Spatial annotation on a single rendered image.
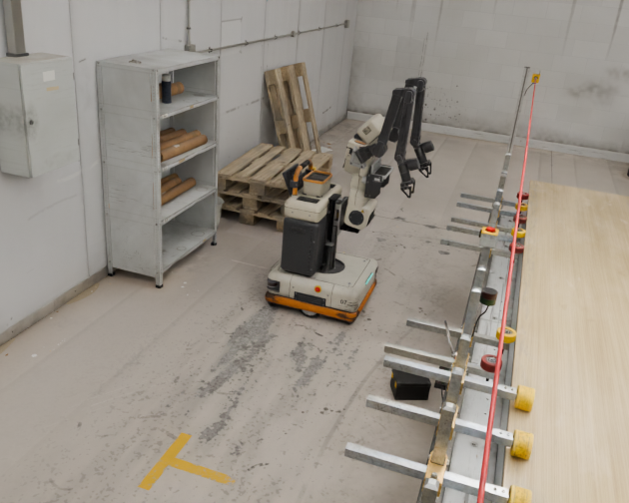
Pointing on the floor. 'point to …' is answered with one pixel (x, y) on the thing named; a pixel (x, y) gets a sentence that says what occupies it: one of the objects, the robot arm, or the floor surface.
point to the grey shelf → (147, 115)
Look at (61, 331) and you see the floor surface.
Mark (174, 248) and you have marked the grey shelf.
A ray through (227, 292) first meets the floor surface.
